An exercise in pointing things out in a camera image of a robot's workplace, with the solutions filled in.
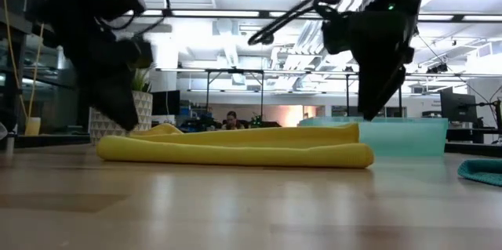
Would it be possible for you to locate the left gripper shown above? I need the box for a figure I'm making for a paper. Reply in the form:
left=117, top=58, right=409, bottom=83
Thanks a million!
left=38, top=10, right=155, bottom=132

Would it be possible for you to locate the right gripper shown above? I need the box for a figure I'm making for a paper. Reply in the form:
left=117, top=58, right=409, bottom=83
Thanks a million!
left=351, top=6, right=417, bottom=121

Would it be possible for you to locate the translucent teal plastic bin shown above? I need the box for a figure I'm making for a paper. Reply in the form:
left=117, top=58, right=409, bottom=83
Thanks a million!
left=298, top=116, right=449, bottom=158

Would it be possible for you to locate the teal microfiber towel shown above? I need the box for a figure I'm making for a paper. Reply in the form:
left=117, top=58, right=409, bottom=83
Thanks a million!
left=457, top=158, right=502, bottom=187

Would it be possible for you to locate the succulent in patterned white pot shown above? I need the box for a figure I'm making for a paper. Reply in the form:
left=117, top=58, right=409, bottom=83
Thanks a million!
left=89, top=64, right=154, bottom=145

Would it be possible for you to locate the black computer monitor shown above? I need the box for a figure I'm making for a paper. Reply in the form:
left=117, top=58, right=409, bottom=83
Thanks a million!
left=439, top=91, right=478, bottom=124
left=151, top=89, right=181, bottom=117

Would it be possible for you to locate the black ceiling spotlight cluster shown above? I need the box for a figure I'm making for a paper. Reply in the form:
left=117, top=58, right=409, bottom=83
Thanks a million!
left=426, top=63, right=449, bottom=74

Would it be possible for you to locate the pale yellow cup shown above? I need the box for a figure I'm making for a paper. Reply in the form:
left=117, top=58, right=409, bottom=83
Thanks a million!
left=24, top=116, right=42, bottom=136

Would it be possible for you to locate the black desk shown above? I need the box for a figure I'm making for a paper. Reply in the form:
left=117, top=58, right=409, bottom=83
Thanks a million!
left=445, top=126, right=498, bottom=156

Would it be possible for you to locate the person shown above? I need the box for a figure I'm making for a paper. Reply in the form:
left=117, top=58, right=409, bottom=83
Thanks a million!
left=221, top=111, right=245, bottom=131

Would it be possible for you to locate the long ceiling light strip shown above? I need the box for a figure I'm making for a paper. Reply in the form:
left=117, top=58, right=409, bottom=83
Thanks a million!
left=129, top=8, right=502, bottom=23

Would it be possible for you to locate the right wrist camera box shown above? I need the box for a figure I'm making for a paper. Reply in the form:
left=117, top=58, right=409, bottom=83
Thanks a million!
left=321, top=18, right=356, bottom=56

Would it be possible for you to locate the silver metal post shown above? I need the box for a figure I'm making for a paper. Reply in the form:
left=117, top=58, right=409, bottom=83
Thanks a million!
left=3, top=123, right=19, bottom=155

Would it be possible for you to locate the yellow cable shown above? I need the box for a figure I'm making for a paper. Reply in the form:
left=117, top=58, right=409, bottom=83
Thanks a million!
left=0, top=0, right=45, bottom=120

